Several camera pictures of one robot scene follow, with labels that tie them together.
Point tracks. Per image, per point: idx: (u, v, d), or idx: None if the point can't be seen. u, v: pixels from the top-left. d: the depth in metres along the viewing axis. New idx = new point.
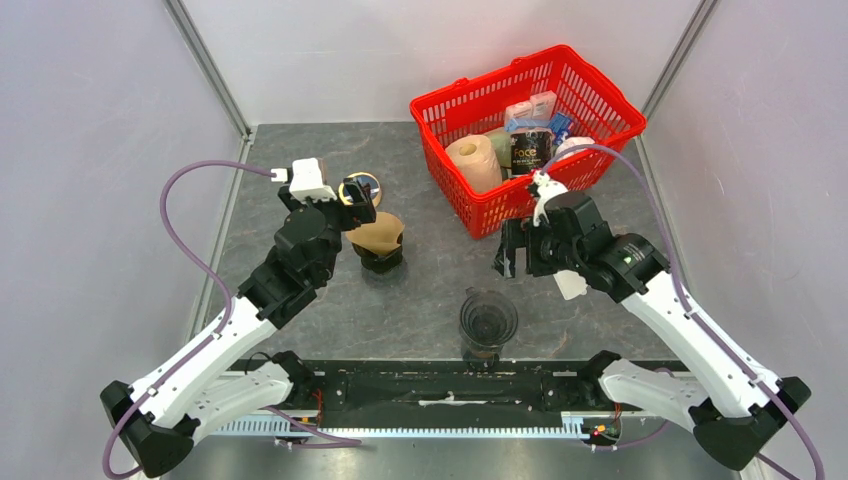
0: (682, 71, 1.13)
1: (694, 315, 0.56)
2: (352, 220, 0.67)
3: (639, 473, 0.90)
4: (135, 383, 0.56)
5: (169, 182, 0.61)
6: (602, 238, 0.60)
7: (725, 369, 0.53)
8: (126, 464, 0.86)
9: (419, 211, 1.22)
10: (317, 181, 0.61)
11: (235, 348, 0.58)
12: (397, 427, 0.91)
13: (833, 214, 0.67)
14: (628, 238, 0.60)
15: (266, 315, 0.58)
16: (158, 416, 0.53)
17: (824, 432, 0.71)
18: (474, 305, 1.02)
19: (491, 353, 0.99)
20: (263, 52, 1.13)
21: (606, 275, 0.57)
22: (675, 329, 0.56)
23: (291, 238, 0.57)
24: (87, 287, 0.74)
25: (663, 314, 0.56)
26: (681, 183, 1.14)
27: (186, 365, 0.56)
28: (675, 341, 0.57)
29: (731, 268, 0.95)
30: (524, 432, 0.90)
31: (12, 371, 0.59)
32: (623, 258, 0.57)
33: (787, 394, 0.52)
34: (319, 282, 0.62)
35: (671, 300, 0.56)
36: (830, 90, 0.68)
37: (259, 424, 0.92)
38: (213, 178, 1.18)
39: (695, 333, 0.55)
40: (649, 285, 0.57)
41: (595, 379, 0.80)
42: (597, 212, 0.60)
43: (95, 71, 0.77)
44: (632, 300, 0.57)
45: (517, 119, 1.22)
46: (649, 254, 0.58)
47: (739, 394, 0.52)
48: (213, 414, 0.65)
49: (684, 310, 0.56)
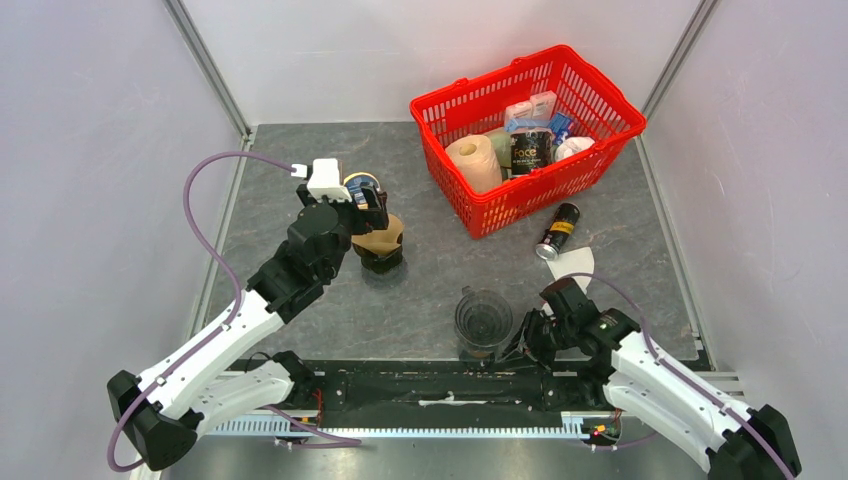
0: (682, 70, 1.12)
1: (661, 361, 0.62)
2: (363, 223, 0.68)
3: (637, 472, 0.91)
4: (143, 372, 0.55)
5: (192, 171, 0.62)
6: (591, 314, 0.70)
7: (696, 402, 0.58)
8: (129, 459, 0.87)
9: (419, 211, 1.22)
10: (334, 180, 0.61)
11: (243, 341, 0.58)
12: (397, 427, 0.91)
13: (832, 215, 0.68)
14: (609, 311, 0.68)
15: (275, 308, 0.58)
16: (166, 406, 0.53)
17: (820, 432, 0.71)
18: (470, 305, 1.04)
19: (485, 353, 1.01)
20: (262, 51, 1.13)
21: (591, 343, 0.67)
22: (649, 377, 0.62)
23: (304, 232, 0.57)
24: (86, 287, 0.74)
25: (636, 363, 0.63)
26: (681, 184, 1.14)
27: (194, 355, 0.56)
28: (657, 391, 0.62)
29: (730, 268, 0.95)
30: (524, 432, 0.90)
31: (8, 370, 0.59)
32: (599, 326, 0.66)
33: (760, 420, 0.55)
34: (326, 279, 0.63)
35: (641, 352, 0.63)
36: (829, 90, 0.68)
37: (259, 424, 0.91)
38: (214, 178, 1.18)
39: (667, 378, 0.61)
40: (622, 343, 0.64)
41: (600, 383, 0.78)
42: (582, 293, 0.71)
43: (96, 71, 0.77)
44: (613, 358, 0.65)
45: (518, 119, 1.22)
46: (621, 320, 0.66)
47: (711, 422, 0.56)
48: (216, 409, 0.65)
49: (654, 358, 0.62)
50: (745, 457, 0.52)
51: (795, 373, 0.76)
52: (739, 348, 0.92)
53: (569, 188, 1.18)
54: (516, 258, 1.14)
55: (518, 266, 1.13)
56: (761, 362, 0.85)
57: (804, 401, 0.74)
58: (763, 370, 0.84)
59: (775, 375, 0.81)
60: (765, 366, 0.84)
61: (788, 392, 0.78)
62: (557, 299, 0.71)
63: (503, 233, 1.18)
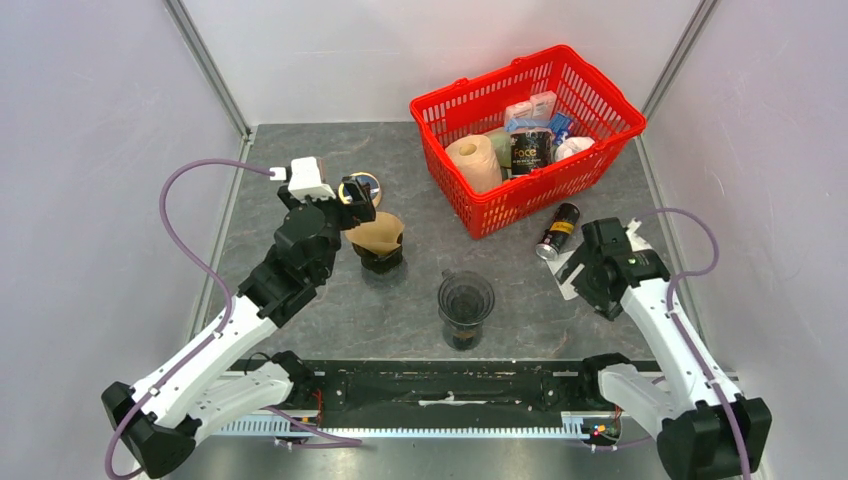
0: (682, 70, 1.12)
1: (673, 313, 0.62)
2: (350, 218, 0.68)
3: (638, 473, 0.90)
4: (137, 384, 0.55)
5: (165, 183, 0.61)
6: (622, 248, 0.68)
7: (685, 366, 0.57)
8: (127, 464, 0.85)
9: (419, 211, 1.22)
10: (315, 179, 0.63)
11: (235, 348, 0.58)
12: (396, 428, 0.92)
13: (832, 214, 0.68)
14: (644, 251, 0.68)
15: (266, 314, 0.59)
16: (161, 416, 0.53)
17: (822, 432, 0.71)
18: (451, 287, 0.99)
19: (470, 333, 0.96)
20: (262, 51, 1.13)
21: (610, 271, 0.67)
22: (650, 318, 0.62)
23: (291, 237, 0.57)
24: (86, 287, 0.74)
25: (646, 307, 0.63)
26: (681, 183, 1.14)
27: (187, 365, 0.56)
28: (652, 336, 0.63)
29: (729, 267, 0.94)
30: (524, 432, 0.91)
31: (9, 370, 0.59)
32: (628, 260, 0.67)
33: (742, 407, 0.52)
34: (319, 280, 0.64)
35: (657, 300, 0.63)
36: (829, 90, 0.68)
37: (259, 424, 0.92)
38: (213, 178, 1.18)
39: (668, 330, 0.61)
40: (642, 283, 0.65)
41: (597, 371, 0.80)
42: (623, 231, 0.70)
43: (95, 70, 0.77)
44: (626, 295, 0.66)
45: (518, 119, 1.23)
46: (654, 263, 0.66)
47: (691, 387, 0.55)
48: (214, 414, 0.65)
49: (667, 309, 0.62)
50: (710, 430, 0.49)
51: (796, 372, 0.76)
52: (739, 348, 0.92)
53: (569, 188, 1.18)
54: (516, 258, 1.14)
55: (518, 265, 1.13)
56: (762, 362, 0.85)
57: (806, 401, 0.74)
58: (764, 369, 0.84)
59: (776, 375, 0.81)
60: (765, 366, 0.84)
61: (789, 391, 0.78)
62: (593, 230, 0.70)
63: (502, 233, 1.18)
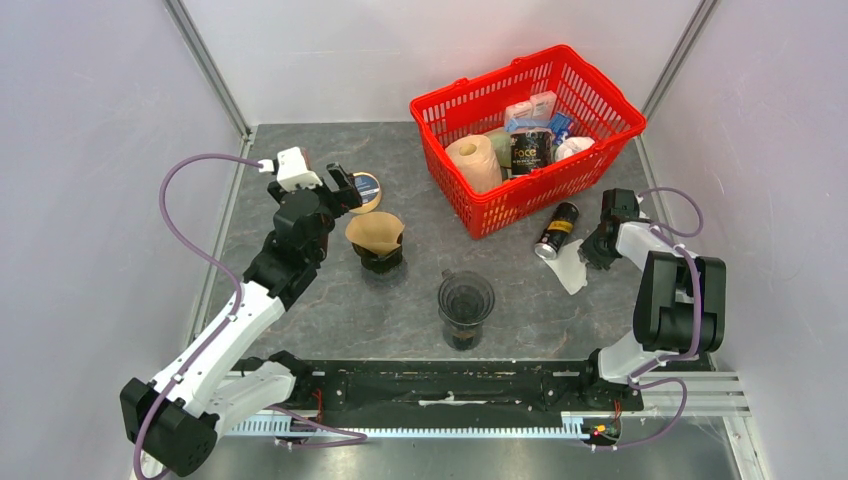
0: (682, 70, 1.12)
1: (654, 229, 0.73)
2: (339, 206, 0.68)
3: (638, 473, 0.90)
4: (157, 376, 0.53)
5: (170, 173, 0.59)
6: (625, 212, 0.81)
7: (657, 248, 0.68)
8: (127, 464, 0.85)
9: (419, 211, 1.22)
10: (302, 167, 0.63)
11: (250, 329, 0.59)
12: (397, 428, 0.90)
13: (832, 213, 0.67)
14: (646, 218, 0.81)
15: (276, 294, 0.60)
16: (188, 400, 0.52)
17: (823, 432, 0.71)
18: (451, 286, 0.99)
19: (469, 333, 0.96)
20: (262, 51, 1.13)
21: (608, 225, 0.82)
22: (637, 236, 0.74)
23: (290, 217, 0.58)
24: (88, 288, 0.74)
25: (633, 230, 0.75)
26: (681, 183, 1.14)
27: (206, 350, 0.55)
28: (640, 250, 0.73)
29: (729, 267, 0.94)
30: (524, 432, 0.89)
31: (9, 368, 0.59)
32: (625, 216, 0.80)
33: (701, 260, 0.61)
34: (316, 261, 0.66)
35: (644, 227, 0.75)
36: (830, 88, 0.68)
37: (258, 424, 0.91)
38: (213, 179, 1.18)
39: (649, 237, 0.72)
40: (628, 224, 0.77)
41: (597, 354, 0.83)
42: (633, 201, 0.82)
43: (96, 70, 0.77)
44: (623, 229, 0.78)
45: (518, 119, 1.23)
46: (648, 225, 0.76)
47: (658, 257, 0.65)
48: (229, 410, 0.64)
49: (651, 229, 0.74)
50: (665, 267, 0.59)
51: (796, 371, 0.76)
52: (739, 348, 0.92)
53: (569, 188, 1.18)
54: (516, 258, 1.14)
55: (518, 265, 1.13)
56: (762, 362, 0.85)
57: (807, 401, 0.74)
58: (765, 369, 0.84)
59: (777, 374, 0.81)
60: (766, 366, 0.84)
61: (791, 391, 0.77)
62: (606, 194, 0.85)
63: (503, 233, 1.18)
